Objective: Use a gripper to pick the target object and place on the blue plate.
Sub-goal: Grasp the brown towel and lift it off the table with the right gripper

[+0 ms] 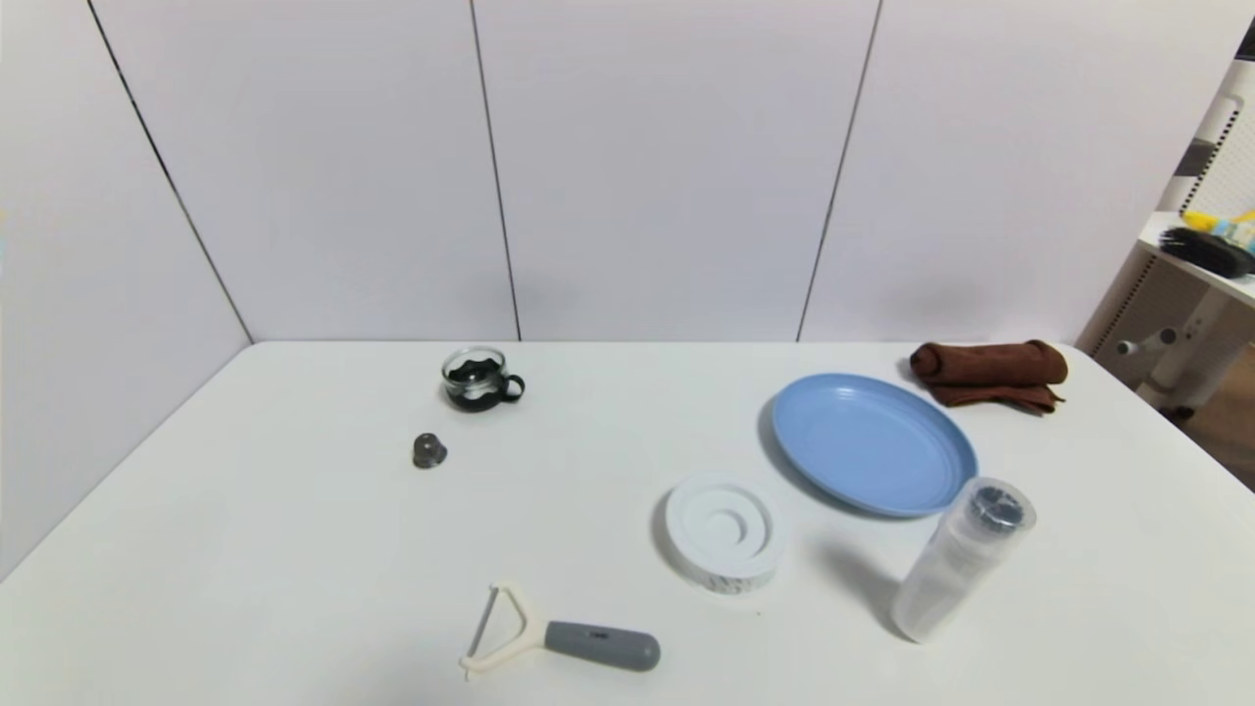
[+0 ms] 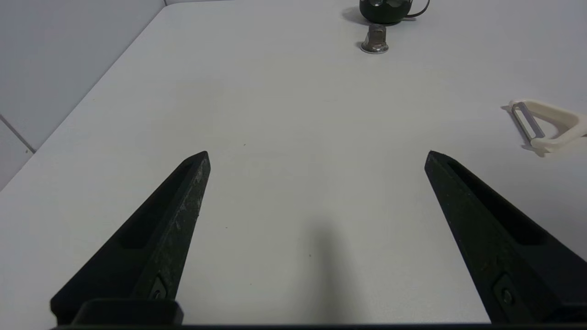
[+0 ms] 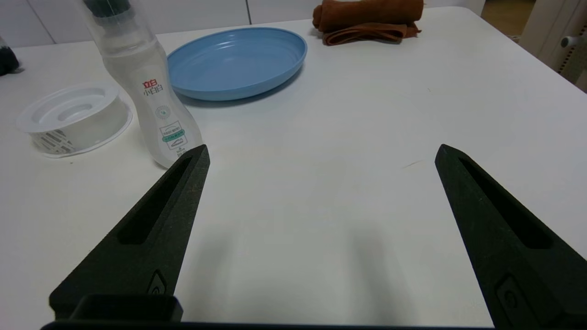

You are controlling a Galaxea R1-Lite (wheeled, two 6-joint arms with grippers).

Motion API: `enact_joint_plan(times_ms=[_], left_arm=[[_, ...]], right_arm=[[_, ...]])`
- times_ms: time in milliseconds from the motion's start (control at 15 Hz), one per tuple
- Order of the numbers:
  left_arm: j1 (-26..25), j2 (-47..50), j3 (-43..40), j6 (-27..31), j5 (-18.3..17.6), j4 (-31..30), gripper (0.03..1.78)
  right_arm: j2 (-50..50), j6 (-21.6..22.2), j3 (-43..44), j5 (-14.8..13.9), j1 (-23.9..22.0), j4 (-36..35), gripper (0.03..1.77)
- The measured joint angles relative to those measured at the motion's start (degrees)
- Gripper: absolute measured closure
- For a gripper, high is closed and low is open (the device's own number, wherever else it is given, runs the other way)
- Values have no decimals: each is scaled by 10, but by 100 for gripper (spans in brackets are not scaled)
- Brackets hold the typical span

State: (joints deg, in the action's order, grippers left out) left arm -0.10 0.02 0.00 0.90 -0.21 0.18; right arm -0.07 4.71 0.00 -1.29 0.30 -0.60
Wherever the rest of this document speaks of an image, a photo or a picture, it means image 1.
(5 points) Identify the blue plate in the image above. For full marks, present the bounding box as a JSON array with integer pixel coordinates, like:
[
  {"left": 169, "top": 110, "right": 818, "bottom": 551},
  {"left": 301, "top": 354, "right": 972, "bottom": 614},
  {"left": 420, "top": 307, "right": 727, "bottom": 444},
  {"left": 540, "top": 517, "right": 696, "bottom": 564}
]
[{"left": 771, "top": 373, "right": 979, "bottom": 519}]

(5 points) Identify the brown folded cloth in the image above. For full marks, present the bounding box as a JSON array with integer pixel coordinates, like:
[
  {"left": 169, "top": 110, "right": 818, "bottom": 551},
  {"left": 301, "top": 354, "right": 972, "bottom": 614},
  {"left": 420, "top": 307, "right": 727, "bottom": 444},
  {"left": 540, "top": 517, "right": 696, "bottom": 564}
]
[{"left": 909, "top": 339, "right": 1070, "bottom": 417}]

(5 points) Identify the clear plastic bottle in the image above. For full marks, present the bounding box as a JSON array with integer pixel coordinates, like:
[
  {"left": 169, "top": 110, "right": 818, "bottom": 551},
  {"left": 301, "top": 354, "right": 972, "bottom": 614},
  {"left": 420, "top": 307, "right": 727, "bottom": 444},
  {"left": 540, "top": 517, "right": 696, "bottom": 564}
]
[{"left": 889, "top": 477, "right": 1038, "bottom": 645}]

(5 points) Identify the black brush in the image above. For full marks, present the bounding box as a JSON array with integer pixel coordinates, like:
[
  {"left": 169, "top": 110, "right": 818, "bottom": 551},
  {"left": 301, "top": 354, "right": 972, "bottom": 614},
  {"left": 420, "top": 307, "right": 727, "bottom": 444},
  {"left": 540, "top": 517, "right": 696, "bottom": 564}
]
[{"left": 1159, "top": 227, "right": 1255, "bottom": 279}]

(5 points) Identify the yellow and blue tool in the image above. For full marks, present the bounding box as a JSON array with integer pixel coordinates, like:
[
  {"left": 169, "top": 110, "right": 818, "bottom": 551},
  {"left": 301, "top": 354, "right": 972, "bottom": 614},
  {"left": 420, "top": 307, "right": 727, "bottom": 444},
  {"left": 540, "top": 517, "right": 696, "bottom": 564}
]
[{"left": 1181, "top": 208, "right": 1255, "bottom": 258}]

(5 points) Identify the white pegboard panel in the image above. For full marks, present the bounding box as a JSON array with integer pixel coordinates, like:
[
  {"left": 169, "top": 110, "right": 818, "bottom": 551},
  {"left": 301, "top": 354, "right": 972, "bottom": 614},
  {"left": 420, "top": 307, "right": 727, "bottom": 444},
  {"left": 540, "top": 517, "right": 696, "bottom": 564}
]
[{"left": 1160, "top": 59, "right": 1255, "bottom": 222}]

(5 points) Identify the glass cup with black handle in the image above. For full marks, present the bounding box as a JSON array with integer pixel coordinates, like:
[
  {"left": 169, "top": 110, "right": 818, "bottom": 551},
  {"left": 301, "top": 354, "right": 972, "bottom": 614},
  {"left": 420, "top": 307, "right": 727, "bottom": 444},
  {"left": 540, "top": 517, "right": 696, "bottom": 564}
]
[{"left": 440, "top": 346, "right": 527, "bottom": 413}]

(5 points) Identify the white round ring holder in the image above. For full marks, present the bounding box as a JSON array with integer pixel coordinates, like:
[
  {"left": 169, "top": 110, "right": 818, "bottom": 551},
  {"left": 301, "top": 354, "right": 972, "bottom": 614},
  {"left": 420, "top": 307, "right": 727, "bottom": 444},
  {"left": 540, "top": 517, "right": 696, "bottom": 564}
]
[{"left": 664, "top": 472, "right": 788, "bottom": 596}]

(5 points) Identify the cream peeler with grey handle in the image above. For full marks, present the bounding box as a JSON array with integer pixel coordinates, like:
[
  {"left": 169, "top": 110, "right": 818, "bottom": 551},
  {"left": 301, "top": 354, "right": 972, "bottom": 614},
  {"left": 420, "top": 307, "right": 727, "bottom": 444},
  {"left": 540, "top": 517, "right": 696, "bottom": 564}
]
[{"left": 459, "top": 582, "right": 662, "bottom": 681}]

